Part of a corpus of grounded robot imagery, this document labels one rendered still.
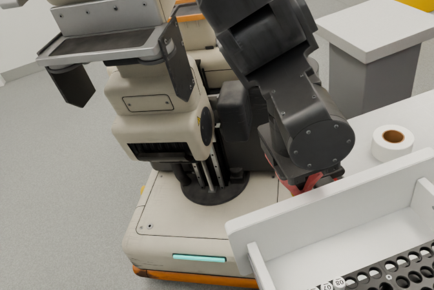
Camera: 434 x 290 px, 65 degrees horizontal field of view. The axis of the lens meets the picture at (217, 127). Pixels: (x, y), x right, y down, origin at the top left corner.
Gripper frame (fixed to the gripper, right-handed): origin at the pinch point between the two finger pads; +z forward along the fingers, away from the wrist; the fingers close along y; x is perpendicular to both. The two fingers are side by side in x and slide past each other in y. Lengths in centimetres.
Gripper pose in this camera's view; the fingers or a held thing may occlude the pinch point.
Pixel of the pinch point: (299, 190)
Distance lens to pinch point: 49.2
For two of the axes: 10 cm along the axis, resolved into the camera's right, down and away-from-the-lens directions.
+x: 9.4, -3.2, 0.9
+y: 2.6, 5.7, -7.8
